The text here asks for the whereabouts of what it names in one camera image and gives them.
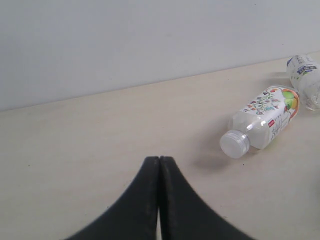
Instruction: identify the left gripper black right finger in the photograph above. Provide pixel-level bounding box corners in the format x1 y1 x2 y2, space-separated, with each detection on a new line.
158 156 252 240

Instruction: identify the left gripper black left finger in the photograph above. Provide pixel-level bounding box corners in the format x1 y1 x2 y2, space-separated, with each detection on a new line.
68 156 160 240

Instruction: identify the tea bottle pear label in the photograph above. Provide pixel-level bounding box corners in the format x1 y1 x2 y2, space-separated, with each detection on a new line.
219 85 300 159

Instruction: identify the clear bottle blue white label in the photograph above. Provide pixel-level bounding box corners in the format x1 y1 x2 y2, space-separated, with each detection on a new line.
286 54 320 111

